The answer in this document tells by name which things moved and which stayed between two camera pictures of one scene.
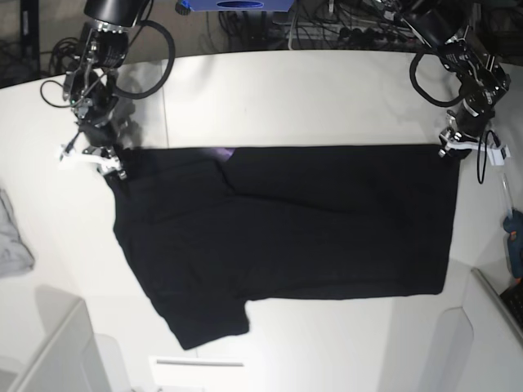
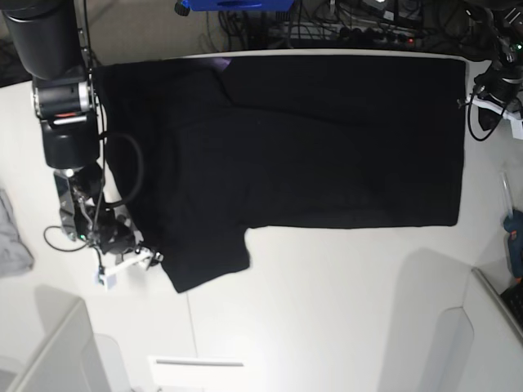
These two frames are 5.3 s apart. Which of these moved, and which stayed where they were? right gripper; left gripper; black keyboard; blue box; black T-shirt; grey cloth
Moved: left gripper; right gripper; black T-shirt
Stayed: black keyboard; blue box; grey cloth
